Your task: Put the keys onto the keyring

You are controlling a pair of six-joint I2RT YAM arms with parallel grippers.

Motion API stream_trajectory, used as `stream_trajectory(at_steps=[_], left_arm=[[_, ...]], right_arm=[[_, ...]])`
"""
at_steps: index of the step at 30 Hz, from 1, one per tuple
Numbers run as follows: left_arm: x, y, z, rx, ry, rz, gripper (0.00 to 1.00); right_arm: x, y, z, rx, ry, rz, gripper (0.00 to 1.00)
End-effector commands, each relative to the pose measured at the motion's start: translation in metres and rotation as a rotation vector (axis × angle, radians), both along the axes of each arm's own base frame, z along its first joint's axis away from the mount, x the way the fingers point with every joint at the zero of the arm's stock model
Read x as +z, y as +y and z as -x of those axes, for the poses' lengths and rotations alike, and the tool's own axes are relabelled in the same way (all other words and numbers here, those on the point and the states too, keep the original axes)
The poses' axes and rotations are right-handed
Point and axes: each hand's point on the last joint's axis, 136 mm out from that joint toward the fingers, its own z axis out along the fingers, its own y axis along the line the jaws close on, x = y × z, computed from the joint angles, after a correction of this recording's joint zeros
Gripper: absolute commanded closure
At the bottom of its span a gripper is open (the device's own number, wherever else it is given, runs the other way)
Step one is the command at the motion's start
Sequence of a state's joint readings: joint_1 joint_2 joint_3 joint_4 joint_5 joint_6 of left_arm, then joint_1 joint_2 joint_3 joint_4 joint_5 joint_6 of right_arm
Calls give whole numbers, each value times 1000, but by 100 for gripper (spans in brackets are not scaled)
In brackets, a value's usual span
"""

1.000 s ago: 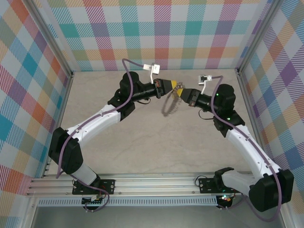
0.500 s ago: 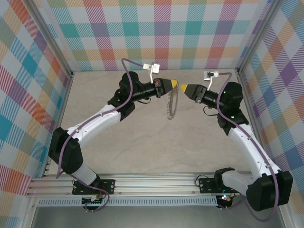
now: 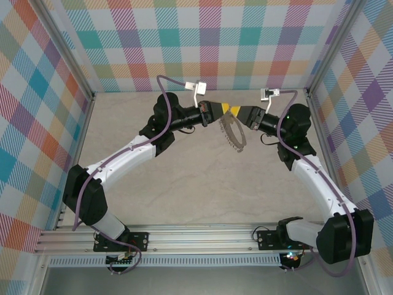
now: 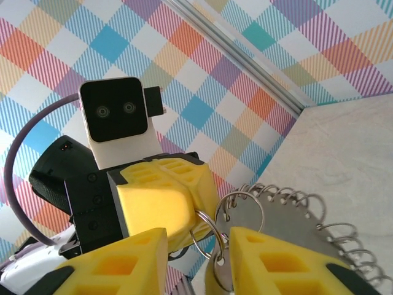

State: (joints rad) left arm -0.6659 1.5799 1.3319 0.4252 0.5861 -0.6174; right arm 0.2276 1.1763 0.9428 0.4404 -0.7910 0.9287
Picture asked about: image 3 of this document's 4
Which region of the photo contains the aluminium side rail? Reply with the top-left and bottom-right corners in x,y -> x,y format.
306,90 -> 350,227
53,93 -> 96,230

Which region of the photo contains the aluminium frame post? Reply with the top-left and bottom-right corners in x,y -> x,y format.
30,0 -> 96,104
306,0 -> 369,99

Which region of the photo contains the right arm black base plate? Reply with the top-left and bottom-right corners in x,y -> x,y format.
257,229 -> 313,251

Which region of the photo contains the aluminium mounting rail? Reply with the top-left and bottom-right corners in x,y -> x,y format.
33,222 -> 372,258

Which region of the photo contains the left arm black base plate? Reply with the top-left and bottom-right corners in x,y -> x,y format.
93,232 -> 150,253

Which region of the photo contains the white slotted cable duct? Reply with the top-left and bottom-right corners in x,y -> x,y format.
49,256 -> 282,267

